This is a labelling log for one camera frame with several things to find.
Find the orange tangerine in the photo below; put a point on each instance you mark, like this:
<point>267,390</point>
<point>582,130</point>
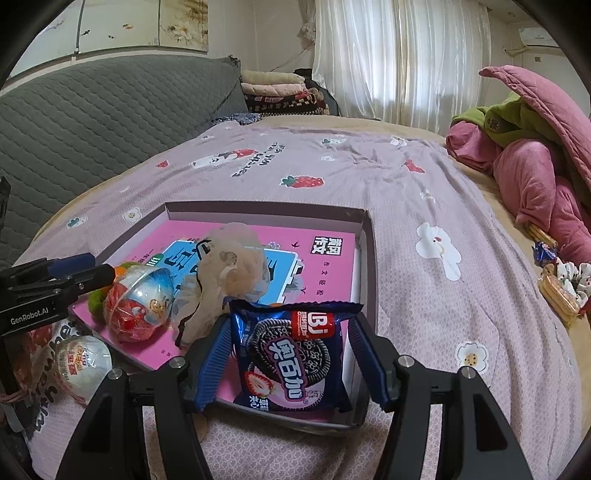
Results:
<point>122,271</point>

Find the stack of folded blankets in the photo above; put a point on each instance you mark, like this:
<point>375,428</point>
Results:
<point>277,92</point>

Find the green blanket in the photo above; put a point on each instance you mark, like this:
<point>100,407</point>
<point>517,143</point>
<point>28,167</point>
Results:
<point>508,120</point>

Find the blue candy wrapper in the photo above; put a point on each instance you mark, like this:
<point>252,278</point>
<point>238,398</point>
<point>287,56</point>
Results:
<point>545,254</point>

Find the blue cookie packet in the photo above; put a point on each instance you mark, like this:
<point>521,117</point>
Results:
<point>286,355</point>

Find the white sheer curtain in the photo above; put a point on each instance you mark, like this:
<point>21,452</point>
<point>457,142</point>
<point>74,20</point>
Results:
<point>401,60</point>

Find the red white egg toy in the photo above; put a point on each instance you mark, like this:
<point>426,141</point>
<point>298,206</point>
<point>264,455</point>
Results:
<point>138,309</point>
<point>81,369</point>

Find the green fuzzy scrunchie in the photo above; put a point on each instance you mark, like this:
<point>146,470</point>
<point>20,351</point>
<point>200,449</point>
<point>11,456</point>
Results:
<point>97,302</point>

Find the grey quilted headboard cover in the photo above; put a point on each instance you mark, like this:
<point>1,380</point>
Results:
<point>115,120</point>

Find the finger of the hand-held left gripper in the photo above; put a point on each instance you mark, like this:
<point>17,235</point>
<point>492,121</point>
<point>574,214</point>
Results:
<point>87,279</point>
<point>69,262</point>

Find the pink book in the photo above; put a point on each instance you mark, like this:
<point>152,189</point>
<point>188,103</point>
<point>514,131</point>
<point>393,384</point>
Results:
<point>323,295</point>

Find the shallow grey cardboard box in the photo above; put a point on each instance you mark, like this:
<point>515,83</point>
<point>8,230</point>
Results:
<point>258,214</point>

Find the white air conditioner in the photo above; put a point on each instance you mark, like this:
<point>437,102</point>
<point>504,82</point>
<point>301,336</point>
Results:
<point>538,37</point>

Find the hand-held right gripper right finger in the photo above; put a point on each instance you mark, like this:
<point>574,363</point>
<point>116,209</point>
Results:
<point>369,367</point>

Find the white floral scrunchie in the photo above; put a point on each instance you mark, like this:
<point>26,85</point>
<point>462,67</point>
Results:
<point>575,277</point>

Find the yellow wafer packet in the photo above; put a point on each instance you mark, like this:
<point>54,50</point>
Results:
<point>542,235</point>
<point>558,297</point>

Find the pink quilt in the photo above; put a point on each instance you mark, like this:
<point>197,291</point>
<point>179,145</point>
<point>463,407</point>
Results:
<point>531,175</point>

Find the purple strawberry printed bedsheet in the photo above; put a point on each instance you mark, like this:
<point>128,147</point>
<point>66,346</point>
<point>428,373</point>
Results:
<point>415,300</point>

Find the floral wall poster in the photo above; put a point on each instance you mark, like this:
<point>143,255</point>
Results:
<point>138,23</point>

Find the dark patterned cloth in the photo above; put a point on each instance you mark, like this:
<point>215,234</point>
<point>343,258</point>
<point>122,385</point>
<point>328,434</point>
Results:
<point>235,119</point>

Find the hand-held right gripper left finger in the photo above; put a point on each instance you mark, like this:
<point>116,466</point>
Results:
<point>214,362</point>

